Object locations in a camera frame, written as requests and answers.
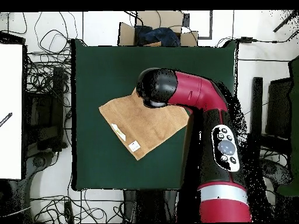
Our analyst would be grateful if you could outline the tan terry towel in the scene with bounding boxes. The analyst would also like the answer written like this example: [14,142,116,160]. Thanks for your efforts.
[98,87,192,161]

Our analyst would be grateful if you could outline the dark green table cloth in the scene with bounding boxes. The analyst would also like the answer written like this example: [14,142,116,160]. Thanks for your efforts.
[71,38,238,191]

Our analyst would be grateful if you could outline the dark blue garment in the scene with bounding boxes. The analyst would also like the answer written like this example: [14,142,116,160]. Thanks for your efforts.
[135,26,182,47]

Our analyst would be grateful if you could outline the brown cardboard box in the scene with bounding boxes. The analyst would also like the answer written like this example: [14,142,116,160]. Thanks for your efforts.
[117,10,199,47]

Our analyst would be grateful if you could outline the black upright bar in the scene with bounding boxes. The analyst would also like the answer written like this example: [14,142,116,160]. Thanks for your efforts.
[249,76,264,160]

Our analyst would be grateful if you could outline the black power strip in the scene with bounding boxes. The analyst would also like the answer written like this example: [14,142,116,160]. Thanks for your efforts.
[64,201,75,223]

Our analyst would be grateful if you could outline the white board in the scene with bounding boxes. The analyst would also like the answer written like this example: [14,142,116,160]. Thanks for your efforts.
[0,43,23,180]

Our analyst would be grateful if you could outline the black marker strip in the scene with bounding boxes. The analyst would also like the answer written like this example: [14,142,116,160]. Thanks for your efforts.
[0,112,13,128]

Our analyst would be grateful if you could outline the dark green fabric panel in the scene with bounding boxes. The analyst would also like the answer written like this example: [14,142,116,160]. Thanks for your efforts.
[276,55,299,197]

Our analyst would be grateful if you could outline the black slanted rod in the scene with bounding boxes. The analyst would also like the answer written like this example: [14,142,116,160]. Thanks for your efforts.
[273,10,299,33]

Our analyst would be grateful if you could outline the grey metal frame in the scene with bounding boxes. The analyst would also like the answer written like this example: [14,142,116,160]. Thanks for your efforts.
[198,10,213,40]

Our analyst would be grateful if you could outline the black adapter cable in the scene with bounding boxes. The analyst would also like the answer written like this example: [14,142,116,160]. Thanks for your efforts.
[252,29,299,44]

